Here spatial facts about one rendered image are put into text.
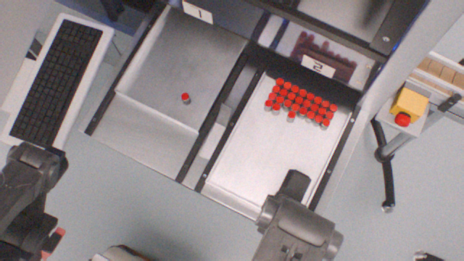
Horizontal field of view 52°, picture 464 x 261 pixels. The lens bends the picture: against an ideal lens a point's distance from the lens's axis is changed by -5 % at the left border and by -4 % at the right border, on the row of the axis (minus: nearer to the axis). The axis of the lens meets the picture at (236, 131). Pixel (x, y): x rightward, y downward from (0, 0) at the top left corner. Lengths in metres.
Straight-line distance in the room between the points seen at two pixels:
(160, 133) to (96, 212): 0.99
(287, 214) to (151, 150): 0.77
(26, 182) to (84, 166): 1.49
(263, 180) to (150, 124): 0.34
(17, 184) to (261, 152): 0.69
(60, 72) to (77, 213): 0.92
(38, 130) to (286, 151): 0.71
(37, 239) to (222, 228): 1.30
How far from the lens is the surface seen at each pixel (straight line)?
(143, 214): 2.21
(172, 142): 1.33
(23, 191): 0.83
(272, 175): 1.30
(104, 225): 2.25
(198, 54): 1.41
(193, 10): 1.31
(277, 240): 0.60
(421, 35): 0.97
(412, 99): 1.27
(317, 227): 0.62
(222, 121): 1.32
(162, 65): 1.41
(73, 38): 1.57
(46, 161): 0.88
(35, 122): 1.52
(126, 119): 1.37
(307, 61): 1.25
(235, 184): 1.30
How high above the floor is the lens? 2.16
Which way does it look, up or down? 75 degrees down
